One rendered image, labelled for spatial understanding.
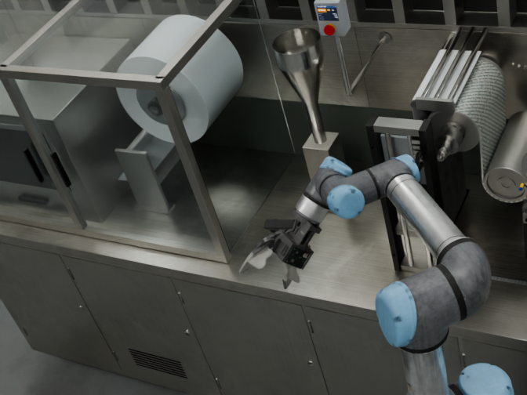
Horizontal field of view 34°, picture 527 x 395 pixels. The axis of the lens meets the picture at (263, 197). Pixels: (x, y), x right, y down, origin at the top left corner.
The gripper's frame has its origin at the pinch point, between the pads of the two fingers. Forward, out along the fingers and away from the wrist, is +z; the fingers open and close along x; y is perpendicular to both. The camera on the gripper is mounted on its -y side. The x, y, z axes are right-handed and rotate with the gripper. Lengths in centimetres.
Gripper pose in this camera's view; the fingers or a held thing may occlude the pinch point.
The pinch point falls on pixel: (261, 280)
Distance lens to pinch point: 215.9
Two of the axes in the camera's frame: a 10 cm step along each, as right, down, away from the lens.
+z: -5.1, 8.4, 1.9
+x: 7.4, 3.2, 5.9
